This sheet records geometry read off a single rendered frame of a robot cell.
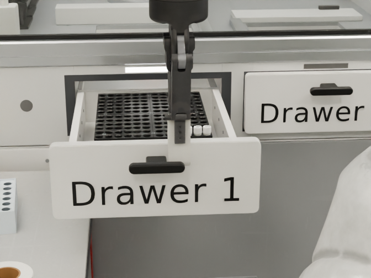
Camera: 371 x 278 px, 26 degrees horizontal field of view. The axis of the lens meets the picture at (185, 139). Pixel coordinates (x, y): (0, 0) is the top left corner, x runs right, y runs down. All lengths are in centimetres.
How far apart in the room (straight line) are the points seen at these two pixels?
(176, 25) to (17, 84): 50
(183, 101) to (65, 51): 43
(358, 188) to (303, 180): 89
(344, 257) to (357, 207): 4
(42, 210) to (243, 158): 36
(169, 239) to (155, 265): 6
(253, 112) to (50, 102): 36
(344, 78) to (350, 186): 82
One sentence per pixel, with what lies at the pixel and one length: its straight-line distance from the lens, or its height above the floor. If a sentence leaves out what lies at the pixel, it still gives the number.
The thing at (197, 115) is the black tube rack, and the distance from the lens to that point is 129.
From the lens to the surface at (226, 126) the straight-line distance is 126.
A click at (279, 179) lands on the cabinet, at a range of 151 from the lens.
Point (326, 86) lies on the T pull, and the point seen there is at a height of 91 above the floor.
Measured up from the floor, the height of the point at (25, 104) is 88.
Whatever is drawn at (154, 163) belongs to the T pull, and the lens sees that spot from 107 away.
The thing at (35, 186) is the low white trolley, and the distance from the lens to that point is 139.
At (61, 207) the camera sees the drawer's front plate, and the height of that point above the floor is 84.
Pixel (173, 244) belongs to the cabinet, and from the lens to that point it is 154.
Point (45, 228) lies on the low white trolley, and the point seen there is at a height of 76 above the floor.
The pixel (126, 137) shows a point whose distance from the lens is 121.
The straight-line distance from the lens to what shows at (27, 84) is 143.
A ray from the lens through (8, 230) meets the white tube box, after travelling 124.
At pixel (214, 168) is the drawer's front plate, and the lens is 111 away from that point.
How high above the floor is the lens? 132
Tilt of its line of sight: 21 degrees down
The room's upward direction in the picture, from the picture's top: straight up
